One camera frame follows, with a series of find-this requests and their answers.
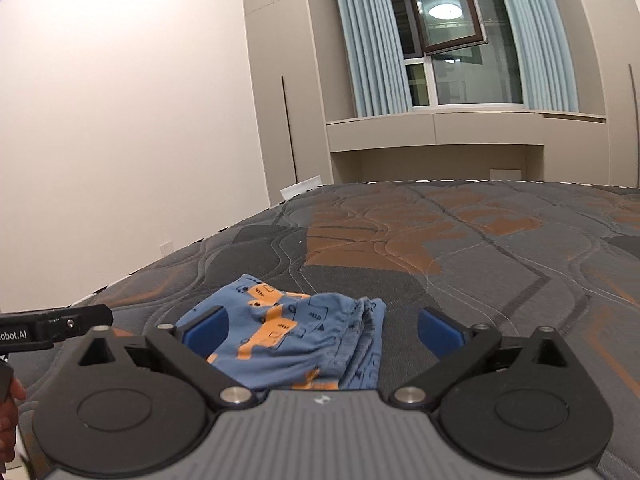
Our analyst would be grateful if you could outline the beige built-in wardrobe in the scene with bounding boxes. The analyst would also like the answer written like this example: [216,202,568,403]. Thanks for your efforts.
[239,0,640,211]

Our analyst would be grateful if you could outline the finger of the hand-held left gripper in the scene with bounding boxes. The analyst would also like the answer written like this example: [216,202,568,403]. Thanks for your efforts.
[35,304,114,349]

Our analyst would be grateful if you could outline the blue pants with orange print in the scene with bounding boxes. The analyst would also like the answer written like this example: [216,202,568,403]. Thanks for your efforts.
[177,273,387,392]

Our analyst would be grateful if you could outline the person's left hand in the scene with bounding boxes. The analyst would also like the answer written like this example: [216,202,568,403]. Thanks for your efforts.
[0,378,28,466]

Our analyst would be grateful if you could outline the light blue curtain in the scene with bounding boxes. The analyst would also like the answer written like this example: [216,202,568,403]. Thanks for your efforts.
[491,0,582,112]
[329,0,412,117]

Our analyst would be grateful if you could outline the grey and orange quilted mattress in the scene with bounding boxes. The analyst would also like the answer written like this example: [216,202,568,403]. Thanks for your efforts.
[0,179,640,480]

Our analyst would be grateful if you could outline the white board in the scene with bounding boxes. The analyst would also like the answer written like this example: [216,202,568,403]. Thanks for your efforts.
[279,175,322,202]

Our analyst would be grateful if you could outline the window with dark frame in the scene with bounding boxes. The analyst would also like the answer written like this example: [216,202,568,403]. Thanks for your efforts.
[384,0,524,109]

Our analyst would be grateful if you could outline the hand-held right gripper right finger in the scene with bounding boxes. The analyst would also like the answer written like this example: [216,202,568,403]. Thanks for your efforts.
[390,307,569,409]

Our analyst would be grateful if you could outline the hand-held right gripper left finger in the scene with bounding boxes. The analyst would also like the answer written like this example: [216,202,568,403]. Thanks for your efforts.
[75,304,252,409]

